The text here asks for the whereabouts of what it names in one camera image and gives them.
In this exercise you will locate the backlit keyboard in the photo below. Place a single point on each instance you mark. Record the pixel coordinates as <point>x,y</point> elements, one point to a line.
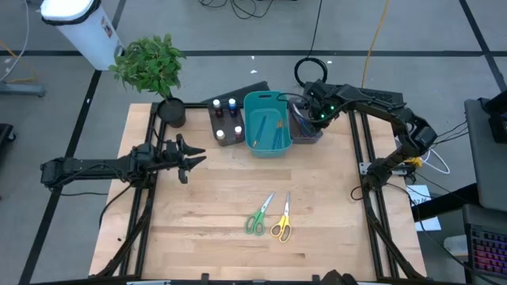
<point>489,249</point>

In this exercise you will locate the yellow scissors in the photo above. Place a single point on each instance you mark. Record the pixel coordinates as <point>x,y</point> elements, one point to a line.
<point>286,219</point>

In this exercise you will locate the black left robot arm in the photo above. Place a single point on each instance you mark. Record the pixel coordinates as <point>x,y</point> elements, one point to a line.
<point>87,168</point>

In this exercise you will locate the black table frame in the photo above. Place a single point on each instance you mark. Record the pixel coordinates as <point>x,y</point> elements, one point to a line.
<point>353,150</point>

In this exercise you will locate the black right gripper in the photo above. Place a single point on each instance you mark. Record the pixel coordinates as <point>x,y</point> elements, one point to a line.
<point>322,105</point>

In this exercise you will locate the teal plastic bin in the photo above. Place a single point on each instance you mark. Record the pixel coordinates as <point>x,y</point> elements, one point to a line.
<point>251,118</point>

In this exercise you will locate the white paper sheet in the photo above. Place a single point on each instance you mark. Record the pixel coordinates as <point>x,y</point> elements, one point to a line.
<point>429,221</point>

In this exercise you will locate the blue paint bottle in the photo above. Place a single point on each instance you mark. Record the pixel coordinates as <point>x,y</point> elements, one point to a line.
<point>233,110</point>

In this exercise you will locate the yellow connector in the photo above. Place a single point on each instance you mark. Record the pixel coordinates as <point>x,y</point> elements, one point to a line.
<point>414,161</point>

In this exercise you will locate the green scissors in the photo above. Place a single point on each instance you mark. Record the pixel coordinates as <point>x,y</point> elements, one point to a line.
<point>260,215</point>

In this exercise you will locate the magenta paint bottle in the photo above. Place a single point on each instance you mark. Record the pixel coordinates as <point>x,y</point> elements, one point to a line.
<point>238,133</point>

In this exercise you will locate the white trash can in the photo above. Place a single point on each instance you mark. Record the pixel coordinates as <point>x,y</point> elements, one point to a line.
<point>87,35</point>

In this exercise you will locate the yellow paint bottle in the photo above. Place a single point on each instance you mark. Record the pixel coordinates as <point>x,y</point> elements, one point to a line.
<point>221,137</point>

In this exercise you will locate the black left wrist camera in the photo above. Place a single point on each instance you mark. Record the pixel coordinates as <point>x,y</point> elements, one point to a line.
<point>182,176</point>

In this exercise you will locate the grey flat panel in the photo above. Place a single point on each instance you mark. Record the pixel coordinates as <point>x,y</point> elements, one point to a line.
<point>487,166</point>

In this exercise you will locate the dark red paint bottle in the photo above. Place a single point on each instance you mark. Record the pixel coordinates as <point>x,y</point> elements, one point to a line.
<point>217,109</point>

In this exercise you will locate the grey stand base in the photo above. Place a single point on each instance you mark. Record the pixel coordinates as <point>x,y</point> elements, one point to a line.
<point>21,89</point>

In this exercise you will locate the potted green plant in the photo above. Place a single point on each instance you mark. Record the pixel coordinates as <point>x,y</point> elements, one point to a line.
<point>150,67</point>

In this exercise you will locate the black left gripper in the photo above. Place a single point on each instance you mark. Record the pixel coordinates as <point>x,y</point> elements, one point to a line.
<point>166,156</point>

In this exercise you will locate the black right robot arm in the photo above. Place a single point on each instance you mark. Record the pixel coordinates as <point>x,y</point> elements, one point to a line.
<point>388,109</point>

